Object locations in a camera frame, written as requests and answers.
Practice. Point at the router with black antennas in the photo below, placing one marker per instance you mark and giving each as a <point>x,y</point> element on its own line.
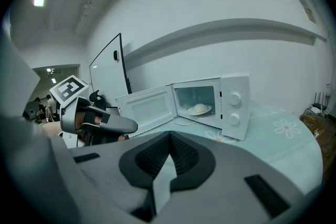
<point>320,107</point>

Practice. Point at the wall poster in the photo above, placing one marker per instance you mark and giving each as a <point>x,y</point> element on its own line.
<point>304,6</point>

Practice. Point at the light green floral tablecloth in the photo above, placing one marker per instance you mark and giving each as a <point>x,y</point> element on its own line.
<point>275,149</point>

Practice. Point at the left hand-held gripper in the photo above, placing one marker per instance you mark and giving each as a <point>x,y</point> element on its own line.
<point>68,112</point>

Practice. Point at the small ceiling lights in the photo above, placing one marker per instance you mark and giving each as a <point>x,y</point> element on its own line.
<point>51,75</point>

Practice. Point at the white microwave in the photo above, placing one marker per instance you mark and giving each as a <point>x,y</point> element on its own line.
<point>233,118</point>

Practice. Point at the black whiteboard eraser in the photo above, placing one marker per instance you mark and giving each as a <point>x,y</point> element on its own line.
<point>116,55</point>

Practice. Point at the white power strip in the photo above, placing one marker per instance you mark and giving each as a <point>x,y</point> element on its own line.
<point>316,133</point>

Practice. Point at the white round plate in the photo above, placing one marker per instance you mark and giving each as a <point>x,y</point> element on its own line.
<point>191,112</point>

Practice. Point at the stack of cardboard boxes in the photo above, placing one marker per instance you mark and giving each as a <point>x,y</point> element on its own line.
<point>323,123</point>

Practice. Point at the white wall ledge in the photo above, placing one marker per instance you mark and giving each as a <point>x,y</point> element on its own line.
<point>236,25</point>

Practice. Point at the black-framed whiteboard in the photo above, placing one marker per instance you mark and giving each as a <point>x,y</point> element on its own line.
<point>107,70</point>

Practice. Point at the black office chair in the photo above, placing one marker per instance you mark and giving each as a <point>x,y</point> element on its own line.
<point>98,101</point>

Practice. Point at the person's left forearm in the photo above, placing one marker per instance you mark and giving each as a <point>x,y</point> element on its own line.
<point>50,129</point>

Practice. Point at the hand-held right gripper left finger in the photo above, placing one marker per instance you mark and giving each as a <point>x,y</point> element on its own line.
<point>105,173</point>

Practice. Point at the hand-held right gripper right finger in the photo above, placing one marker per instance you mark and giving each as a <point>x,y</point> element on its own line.
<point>231,165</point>

